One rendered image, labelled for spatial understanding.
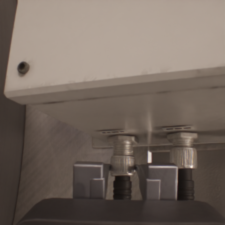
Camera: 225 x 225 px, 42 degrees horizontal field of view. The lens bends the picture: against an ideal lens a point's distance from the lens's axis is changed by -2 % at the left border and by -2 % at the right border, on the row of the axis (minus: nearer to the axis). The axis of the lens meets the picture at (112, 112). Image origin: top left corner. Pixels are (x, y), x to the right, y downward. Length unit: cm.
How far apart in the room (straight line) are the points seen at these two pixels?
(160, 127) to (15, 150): 13
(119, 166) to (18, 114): 11
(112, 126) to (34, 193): 11
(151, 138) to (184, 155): 3
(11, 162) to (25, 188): 2
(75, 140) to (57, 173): 3
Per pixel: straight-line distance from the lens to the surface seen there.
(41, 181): 24
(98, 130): 17
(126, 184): 18
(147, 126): 16
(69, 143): 23
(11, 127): 25
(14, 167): 25
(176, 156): 17
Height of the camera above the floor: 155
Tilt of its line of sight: 4 degrees down
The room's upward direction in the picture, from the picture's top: 45 degrees clockwise
